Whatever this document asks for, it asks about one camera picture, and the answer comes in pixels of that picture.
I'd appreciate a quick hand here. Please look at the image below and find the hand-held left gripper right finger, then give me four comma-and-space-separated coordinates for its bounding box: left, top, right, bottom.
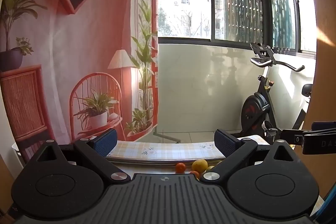
201, 129, 296, 184

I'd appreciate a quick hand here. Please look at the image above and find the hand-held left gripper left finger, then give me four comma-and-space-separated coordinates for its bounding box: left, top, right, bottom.
37, 128, 131, 184

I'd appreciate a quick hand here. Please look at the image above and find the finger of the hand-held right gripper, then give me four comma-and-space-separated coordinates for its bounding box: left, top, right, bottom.
302, 122, 336, 135
281, 130, 306, 147

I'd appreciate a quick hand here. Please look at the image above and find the large yellow lemon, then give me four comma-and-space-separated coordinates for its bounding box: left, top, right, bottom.
191, 159, 208, 174

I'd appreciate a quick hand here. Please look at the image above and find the brown wooden board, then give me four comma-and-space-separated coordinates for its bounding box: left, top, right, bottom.
300, 0, 336, 199

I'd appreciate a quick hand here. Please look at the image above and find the black exercise bike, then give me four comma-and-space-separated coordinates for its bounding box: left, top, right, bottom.
240, 42, 314, 144

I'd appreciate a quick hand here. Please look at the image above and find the yellow checked floral tablecloth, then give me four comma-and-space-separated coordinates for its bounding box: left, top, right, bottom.
106, 135, 271, 174

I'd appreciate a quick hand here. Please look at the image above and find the grey metal backdrop stand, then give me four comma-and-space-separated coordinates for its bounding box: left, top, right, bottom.
155, 124, 181, 144

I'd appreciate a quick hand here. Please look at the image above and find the printed room backdrop cloth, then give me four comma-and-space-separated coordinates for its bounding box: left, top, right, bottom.
0, 0, 160, 164

